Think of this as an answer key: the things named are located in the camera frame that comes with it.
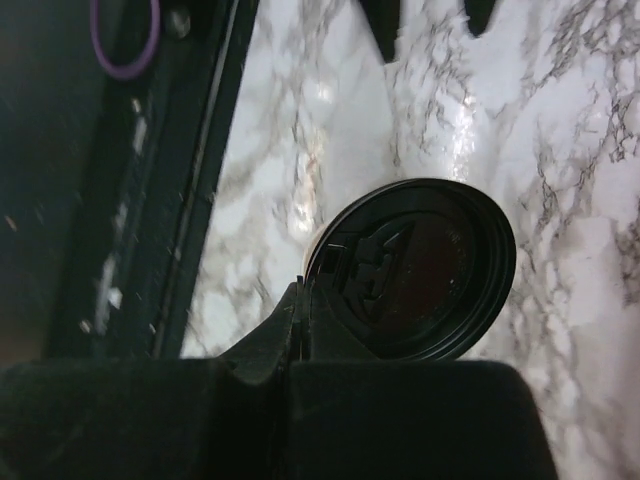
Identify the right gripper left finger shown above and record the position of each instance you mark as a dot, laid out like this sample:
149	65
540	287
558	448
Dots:
199	418

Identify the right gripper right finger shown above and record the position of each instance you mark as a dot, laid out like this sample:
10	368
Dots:
353	416

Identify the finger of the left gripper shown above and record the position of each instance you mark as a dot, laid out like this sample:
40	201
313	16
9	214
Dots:
479	13
383	18

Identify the black coffee cup lid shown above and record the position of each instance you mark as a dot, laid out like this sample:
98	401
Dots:
418	269

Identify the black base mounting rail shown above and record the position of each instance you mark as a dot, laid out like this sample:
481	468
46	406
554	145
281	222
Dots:
115	117

